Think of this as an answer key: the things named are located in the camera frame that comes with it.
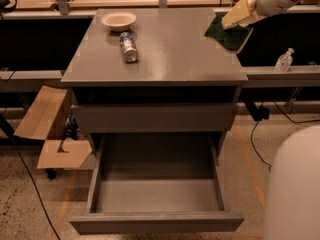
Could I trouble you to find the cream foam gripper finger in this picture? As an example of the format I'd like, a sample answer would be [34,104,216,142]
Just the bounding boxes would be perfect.
[221,0,265,30]

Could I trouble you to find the green scrubbing sponge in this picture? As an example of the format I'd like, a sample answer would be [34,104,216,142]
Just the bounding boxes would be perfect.
[204,15,253,54]

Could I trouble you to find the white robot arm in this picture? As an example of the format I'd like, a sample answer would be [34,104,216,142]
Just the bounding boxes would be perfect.
[222,0,320,240]

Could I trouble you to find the grey drawer cabinet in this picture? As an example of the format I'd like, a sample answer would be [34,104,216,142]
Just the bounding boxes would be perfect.
[61,8,248,148]

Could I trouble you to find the closed grey top drawer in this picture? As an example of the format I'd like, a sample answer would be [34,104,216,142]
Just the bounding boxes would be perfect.
[72,103,237,133]

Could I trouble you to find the open grey middle drawer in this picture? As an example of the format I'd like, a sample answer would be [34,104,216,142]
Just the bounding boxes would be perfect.
[70,133,244,235]

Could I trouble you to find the hand sanitizer pump bottle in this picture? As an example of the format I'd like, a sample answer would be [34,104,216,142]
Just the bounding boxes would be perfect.
[275,48,294,72]

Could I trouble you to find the black power adapter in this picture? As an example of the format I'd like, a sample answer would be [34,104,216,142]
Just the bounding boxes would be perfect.
[253,105,270,121]

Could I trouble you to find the white paper bowl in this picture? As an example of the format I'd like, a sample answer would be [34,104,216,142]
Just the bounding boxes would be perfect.
[101,12,136,32]

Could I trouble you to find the open cardboard box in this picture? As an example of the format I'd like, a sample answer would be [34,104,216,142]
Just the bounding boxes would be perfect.
[14,86,95,170]

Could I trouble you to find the black headphones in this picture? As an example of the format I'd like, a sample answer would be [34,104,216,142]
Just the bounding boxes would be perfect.
[0,0,18,13]

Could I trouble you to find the black floor cable left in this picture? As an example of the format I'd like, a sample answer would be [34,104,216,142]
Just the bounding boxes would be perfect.
[0,112,63,240]

